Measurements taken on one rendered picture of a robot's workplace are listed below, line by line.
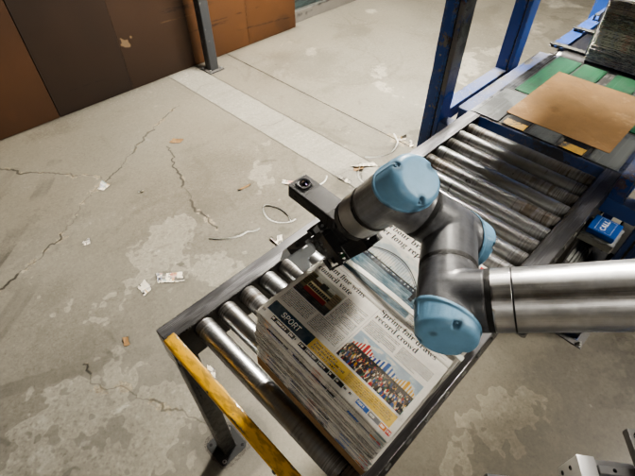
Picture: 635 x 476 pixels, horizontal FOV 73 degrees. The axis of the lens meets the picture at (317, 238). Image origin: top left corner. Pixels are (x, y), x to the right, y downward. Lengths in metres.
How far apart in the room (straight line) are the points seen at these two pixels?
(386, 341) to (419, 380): 0.08
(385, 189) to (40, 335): 1.92
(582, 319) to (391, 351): 0.30
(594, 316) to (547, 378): 1.54
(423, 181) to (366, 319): 0.28
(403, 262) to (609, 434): 1.39
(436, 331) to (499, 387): 1.46
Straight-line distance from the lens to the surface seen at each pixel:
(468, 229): 0.60
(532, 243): 1.30
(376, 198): 0.57
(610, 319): 0.52
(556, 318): 0.52
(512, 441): 1.88
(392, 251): 0.82
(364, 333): 0.72
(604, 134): 1.86
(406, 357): 0.72
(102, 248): 2.48
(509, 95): 1.95
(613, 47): 2.36
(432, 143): 1.57
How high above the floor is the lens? 1.66
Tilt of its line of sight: 47 degrees down
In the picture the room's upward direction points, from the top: straight up
